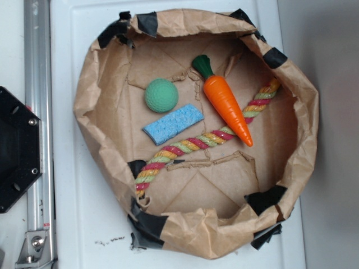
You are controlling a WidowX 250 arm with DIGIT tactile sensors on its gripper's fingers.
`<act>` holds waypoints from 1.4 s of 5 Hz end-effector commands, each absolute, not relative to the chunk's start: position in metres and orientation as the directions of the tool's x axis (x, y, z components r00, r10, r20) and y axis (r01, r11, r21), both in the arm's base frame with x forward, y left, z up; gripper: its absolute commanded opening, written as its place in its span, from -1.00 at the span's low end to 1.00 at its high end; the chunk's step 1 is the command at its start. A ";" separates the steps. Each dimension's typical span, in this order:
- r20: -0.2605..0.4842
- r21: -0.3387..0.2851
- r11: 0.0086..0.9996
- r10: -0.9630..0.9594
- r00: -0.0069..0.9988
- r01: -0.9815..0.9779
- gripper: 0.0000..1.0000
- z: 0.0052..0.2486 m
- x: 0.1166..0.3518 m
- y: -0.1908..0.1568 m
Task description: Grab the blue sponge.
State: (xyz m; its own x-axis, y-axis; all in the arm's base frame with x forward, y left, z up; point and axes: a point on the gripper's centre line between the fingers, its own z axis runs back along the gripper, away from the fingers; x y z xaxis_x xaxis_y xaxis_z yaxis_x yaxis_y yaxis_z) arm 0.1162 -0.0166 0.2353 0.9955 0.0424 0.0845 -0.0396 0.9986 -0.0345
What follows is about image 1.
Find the blue sponge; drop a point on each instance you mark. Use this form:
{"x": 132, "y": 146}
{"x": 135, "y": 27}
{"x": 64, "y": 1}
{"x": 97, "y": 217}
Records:
{"x": 173, "y": 124}

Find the brown paper bag bin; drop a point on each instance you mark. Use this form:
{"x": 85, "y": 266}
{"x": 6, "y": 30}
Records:
{"x": 210, "y": 202}

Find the green foam ball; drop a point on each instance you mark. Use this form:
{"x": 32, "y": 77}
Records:
{"x": 161, "y": 95}

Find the orange toy carrot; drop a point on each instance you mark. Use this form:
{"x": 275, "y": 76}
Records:
{"x": 222, "y": 99}

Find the multicolour twisted rope toy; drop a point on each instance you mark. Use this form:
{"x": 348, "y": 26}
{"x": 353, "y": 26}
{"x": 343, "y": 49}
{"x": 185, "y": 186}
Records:
{"x": 204, "y": 141}

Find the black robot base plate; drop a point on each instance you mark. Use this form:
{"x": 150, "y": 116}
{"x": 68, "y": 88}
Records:
{"x": 20, "y": 149}

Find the metal corner bracket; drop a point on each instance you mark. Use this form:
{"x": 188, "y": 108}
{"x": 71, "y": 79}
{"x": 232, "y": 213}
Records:
{"x": 36, "y": 250}

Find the aluminium rail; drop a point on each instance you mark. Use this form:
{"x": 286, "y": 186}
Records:
{"x": 38, "y": 96}

